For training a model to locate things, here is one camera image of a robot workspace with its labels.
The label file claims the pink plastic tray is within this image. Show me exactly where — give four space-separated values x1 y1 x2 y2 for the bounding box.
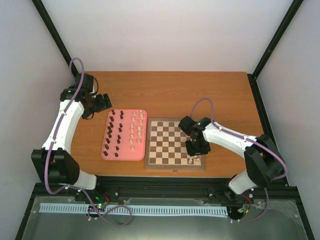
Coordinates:
101 109 148 161

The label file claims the black aluminium frame rail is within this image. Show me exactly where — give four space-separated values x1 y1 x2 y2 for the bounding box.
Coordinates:
94 72 300 208

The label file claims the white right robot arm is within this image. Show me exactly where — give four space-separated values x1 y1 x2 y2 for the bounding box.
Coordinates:
178 116 287 195

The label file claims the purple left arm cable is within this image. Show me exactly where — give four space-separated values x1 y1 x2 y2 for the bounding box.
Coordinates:
43 57 133 227

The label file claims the wooden chess board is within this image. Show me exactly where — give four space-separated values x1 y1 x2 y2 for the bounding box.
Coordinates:
145 117 206 172

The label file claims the light blue cable duct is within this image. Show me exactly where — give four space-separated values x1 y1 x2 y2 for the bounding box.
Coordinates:
38 203 228 218

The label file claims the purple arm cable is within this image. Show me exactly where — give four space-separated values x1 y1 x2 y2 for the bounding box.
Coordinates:
189 97 289 224
43 57 133 227

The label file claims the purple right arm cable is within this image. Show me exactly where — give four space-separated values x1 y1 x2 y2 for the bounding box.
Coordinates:
189 97 289 224

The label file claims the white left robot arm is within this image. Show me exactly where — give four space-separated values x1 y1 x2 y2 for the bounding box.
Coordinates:
31 73 112 202

